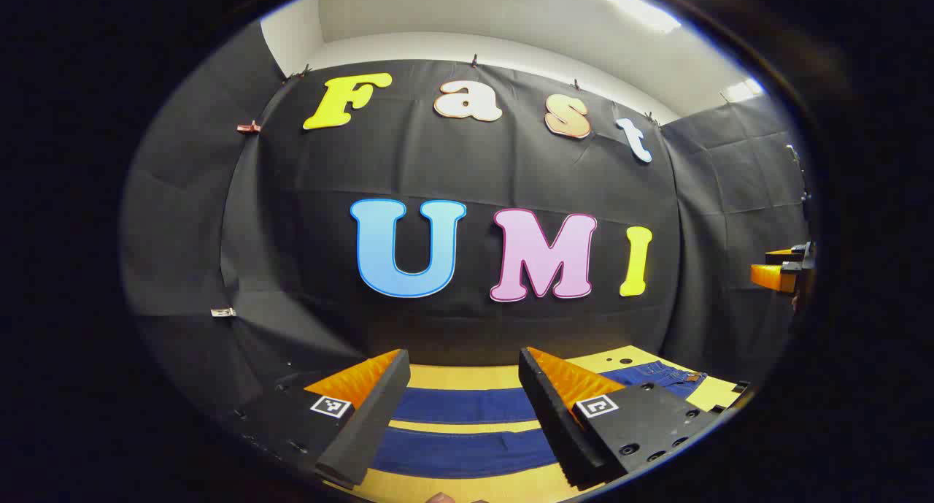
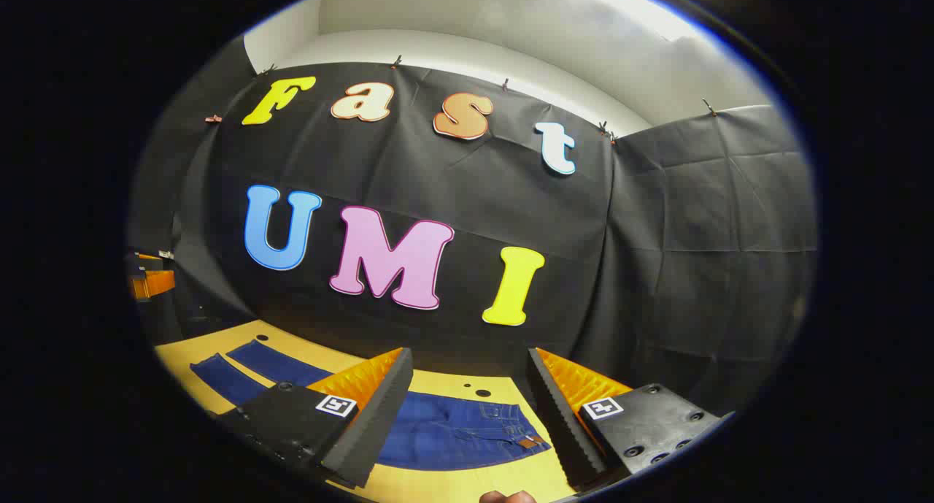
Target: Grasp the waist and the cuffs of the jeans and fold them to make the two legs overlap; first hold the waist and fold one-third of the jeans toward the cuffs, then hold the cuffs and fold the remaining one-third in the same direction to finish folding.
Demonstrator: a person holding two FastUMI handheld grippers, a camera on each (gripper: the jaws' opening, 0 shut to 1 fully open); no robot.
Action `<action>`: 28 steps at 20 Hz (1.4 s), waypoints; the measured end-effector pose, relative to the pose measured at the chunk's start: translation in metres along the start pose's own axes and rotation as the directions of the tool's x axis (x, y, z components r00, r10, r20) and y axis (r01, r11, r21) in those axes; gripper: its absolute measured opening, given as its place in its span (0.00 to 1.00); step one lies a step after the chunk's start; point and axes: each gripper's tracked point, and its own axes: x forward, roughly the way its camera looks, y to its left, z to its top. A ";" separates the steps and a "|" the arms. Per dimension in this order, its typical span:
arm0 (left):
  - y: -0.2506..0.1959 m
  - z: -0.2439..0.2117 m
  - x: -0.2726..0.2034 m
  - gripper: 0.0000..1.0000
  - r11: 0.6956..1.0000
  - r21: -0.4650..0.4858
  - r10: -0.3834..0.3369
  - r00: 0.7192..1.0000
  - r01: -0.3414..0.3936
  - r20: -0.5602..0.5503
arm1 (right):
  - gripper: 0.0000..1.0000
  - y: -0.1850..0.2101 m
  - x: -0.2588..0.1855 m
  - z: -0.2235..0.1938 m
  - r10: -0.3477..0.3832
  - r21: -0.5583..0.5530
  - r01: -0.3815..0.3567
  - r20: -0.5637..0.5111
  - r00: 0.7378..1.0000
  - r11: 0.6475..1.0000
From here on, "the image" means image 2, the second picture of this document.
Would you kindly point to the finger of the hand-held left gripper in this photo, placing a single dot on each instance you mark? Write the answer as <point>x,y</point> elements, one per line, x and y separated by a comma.
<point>153,284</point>

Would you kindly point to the black backdrop cloth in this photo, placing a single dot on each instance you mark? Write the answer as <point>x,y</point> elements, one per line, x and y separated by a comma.
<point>657,218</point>

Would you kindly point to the blue denim jeans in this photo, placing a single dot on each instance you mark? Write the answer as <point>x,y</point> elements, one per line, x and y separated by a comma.
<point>452,430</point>

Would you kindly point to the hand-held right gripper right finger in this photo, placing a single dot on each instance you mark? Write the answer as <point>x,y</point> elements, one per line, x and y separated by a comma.
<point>558,423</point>

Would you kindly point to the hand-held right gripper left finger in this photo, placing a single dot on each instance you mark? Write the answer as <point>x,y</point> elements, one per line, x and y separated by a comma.
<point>376,423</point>

